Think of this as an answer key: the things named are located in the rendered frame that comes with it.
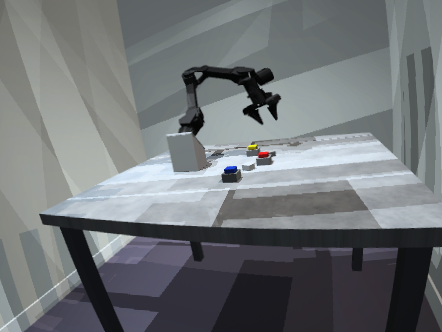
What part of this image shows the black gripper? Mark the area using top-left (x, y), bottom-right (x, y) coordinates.
top-left (243, 87), bottom-right (281, 125)

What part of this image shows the yellow button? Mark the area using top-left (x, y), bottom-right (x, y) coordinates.
top-left (246, 145), bottom-right (261, 157)

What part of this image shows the blue button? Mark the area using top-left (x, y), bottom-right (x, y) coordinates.
top-left (221, 166), bottom-right (242, 182)

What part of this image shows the red button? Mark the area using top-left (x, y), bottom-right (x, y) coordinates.
top-left (256, 152), bottom-right (272, 166)

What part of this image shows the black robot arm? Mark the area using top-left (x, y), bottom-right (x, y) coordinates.
top-left (178, 65), bottom-right (274, 136)

